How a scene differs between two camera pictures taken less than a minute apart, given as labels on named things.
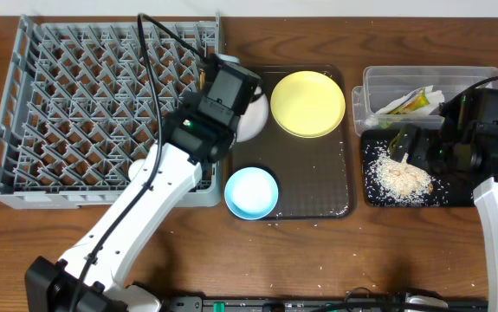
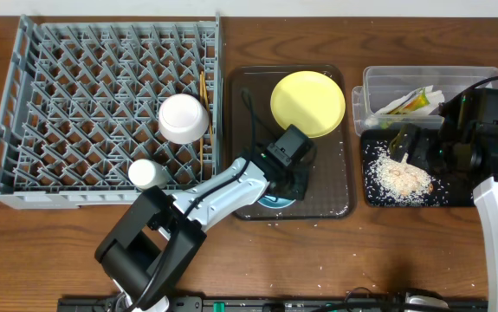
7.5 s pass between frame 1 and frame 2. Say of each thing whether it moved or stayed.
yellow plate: stayed
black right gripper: stayed
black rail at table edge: stayed
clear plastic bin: stayed
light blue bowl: moved
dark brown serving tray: stayed
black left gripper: moved
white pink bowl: moved
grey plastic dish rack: stayed
